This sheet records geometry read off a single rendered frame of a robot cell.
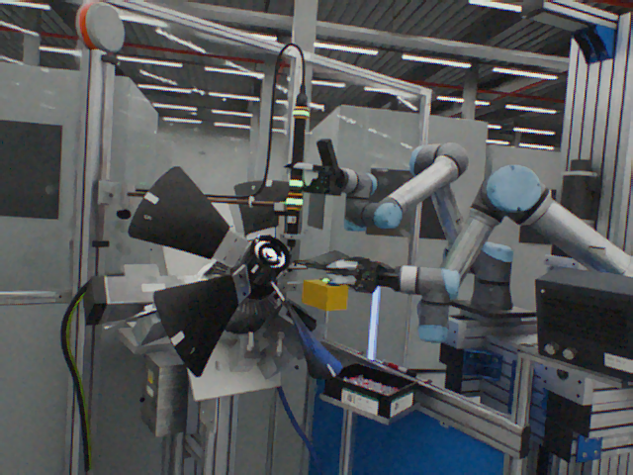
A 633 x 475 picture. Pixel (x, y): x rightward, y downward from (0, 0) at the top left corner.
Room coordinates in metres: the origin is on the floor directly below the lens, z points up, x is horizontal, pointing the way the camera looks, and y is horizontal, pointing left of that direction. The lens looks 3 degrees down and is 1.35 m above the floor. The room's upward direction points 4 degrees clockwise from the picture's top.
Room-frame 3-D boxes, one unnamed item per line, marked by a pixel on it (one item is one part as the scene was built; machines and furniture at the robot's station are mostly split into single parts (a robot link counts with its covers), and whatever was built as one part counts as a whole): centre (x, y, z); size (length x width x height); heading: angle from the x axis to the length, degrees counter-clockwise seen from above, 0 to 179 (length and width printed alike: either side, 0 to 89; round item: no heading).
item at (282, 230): (1.39, 0.08, 1.31); 0.09 x 0.07 x 0.10; 71
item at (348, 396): (1.37, -0.18, 0.85); 0.22 x 0.17 x 0.07; 51
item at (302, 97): (1.39, 0.07, 1.46); 0.04 x 0.04 x 0.46
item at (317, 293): (1.84, -0.04, 1.02); 0.16 x 0.10 x 0.11; 36
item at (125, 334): (1.76, 0.49, 0.85); 0.36 x 0.24 x 0.03; 126
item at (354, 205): (1.58, -0.13, 1.34); 0.11 x 0.08 x 0.11; 34
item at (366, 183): (1.59, -0.12, 1.44); 0.11 x 0.08 x 0.09; 136
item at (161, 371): (1.53, 0.45, 0.73); 0.15 x 0.09 x 0.22; 36
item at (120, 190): (1.59, 0.67, 1.35); 0.10 x 0.07 x 0.09; 71
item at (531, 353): (1.09, -0.59, 1.04); 0.24 x 0.03 x 0.03; 36
